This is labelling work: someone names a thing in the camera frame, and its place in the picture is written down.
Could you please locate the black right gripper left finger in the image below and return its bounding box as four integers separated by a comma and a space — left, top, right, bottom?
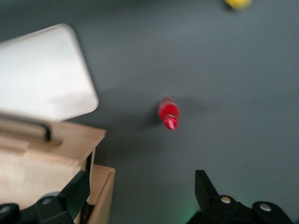
35, 170, 91, 224

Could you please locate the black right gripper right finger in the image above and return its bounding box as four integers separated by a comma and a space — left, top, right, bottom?
186, 169, 256, 224

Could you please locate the wooden drawer with black handle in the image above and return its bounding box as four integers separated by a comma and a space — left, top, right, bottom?
0, 112, 107, 212

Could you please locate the black metal drawer handle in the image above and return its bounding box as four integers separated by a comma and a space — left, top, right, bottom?
0, 111, 64, 147

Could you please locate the oak wooden drawer cabinet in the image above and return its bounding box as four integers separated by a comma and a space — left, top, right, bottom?
74, 164, 116, 224

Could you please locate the red soda bottle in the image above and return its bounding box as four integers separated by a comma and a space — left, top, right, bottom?
157, 96, 181, 132

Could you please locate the beige plastic tray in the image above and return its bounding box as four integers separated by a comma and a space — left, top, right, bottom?
0, 23, 100, 122

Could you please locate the yellow lemon toy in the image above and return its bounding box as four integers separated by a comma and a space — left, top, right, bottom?
223, 0, 253, 10

